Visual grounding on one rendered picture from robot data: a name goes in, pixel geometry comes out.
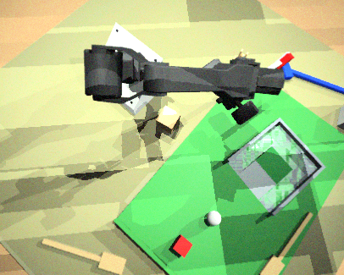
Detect blue putter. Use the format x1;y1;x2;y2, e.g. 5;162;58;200
282;63;344;94

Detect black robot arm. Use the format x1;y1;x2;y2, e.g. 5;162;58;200
84;44;286;104

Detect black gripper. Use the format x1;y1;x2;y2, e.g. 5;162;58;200
203;58;259;125

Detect white golf ball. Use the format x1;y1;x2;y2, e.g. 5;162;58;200
207;211;221;226

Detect green flat mat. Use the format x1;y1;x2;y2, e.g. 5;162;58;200
118;90;344;275

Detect red block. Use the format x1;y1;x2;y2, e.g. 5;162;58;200
173;234;192;258

